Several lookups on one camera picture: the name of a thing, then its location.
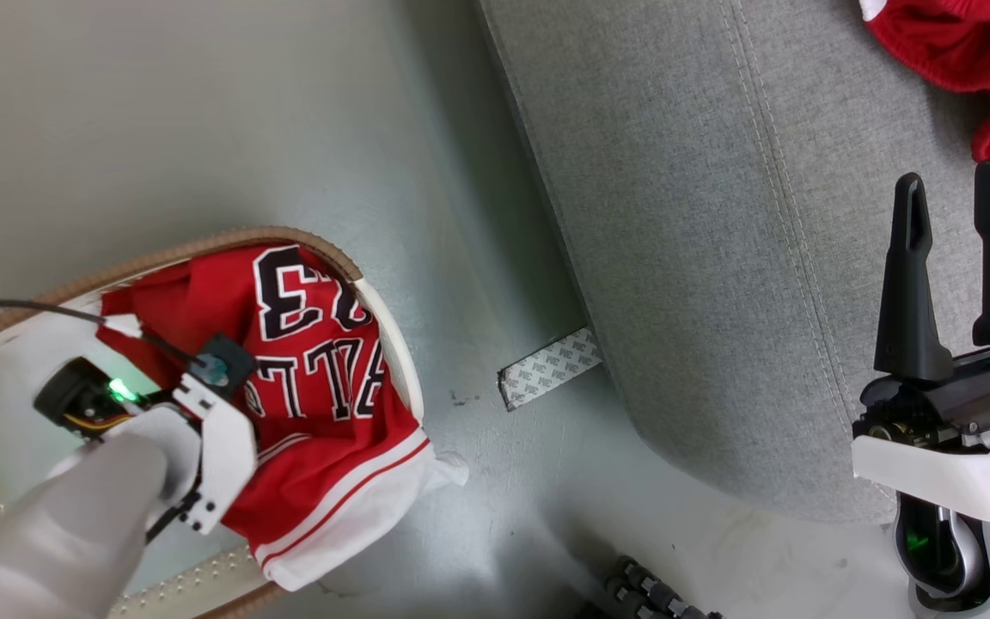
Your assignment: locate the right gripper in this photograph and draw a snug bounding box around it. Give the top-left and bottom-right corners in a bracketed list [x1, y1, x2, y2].
[851, 160, 990, 528]

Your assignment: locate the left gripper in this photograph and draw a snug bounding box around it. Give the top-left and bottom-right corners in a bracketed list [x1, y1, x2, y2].
[34, 356, 176, 441]

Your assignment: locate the red basketball jersey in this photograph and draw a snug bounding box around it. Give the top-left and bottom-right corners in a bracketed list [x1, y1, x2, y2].
[98, 244, 471, 593]

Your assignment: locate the grey fabric sofa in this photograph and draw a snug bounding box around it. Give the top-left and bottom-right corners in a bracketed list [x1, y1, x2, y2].
[476, 0, 990, 525]

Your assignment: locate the red knit garment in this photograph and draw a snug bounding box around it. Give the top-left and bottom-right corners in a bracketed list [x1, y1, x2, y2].
[859, 0, 990, 182]

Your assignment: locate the printed white tape strip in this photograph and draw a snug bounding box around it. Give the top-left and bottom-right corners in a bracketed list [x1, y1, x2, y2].
[497, 327, 605, 413]

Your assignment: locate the thin black cable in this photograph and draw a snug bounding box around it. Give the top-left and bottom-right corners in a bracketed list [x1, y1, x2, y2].
[0, 299, 199, 369]

